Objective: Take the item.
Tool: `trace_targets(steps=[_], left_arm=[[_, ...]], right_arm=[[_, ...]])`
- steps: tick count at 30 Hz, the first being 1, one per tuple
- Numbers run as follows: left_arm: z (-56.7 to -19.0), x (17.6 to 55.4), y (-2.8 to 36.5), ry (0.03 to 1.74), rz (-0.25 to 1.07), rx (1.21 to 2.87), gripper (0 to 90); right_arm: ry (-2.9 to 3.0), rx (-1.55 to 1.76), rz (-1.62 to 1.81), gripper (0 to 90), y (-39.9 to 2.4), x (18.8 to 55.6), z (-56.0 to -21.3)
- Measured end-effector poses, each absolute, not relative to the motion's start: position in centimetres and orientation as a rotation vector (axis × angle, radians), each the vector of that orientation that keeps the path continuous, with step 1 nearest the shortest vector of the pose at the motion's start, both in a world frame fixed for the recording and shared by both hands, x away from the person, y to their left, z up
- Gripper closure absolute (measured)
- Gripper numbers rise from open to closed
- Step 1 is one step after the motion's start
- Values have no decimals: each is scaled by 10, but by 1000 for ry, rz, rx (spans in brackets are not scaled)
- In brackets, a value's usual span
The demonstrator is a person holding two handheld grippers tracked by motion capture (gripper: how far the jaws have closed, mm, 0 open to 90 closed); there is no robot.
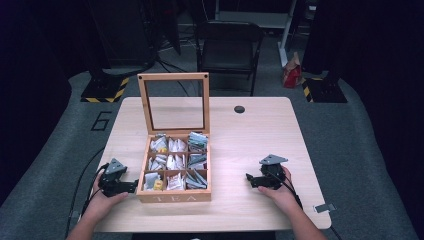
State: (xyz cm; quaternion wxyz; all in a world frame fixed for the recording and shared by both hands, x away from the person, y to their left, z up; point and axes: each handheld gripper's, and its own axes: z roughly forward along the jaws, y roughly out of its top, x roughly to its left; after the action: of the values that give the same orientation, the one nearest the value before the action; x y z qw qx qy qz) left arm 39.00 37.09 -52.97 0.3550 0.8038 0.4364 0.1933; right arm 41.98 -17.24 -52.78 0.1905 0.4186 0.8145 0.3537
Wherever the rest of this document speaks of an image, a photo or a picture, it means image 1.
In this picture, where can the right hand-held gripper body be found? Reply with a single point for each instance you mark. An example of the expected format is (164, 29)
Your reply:
(273, 173)

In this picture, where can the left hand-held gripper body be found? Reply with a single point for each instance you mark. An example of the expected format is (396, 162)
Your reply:
(113, 173)

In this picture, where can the wooden tea box with lid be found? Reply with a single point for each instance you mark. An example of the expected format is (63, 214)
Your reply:
(177, 197)

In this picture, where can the person's right hand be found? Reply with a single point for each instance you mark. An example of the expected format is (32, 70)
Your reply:
(283, 196)

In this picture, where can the person's left hand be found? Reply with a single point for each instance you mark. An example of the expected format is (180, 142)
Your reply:
(103, 203)

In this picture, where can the heap of tea bags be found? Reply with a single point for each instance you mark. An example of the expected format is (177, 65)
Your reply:
(176, 163)

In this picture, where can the black stand base striped edge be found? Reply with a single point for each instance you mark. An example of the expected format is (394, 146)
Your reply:
(325, 91)
(103, 90)

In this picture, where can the red paper bag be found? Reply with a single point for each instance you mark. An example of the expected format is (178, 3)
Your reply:
(292, 75)

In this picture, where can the black folding chair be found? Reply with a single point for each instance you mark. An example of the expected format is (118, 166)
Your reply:
(229, 50)

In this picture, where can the white metal desk frame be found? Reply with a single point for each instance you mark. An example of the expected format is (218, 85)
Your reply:
(283, 36)

